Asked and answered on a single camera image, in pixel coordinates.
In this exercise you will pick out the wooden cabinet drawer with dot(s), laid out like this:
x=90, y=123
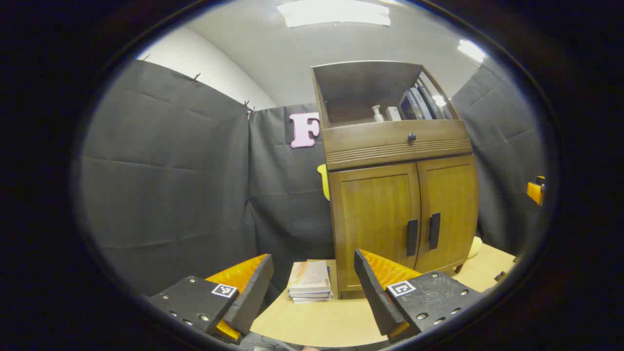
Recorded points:
x=370, y=139

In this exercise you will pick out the black backdrop cloth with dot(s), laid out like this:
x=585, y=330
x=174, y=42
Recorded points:
x=170, y=170

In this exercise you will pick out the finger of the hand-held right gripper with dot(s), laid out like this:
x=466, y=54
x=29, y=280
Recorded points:
x=534, y=191

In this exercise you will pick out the wooden double-door shoe cabinet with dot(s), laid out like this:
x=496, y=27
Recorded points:
x=360, y=87

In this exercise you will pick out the white pump bottle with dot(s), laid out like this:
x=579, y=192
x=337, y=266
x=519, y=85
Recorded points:
x=378, y=115

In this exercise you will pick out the row of upright books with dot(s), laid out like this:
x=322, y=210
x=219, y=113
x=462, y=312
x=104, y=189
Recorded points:
x=414, y=105

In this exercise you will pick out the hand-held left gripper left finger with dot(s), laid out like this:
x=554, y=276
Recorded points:
x=253, y=297

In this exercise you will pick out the wooden shoe cabinet door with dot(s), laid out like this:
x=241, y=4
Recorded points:
x=453, y=195
x=375, y=214

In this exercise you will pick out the small white box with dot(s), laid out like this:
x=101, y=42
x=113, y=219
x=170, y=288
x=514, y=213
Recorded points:
x=393, y=114

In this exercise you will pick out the small ceiling light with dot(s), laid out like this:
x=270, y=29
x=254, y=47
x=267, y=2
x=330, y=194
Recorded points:
x=472, y=50

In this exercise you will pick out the black table clamp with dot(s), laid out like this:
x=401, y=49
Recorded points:
x=500, y=276

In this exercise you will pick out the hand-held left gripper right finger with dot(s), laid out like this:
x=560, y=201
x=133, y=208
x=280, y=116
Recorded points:
x=375, y=297

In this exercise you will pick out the small stack of books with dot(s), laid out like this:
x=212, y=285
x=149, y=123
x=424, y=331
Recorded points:
x=309, y=280

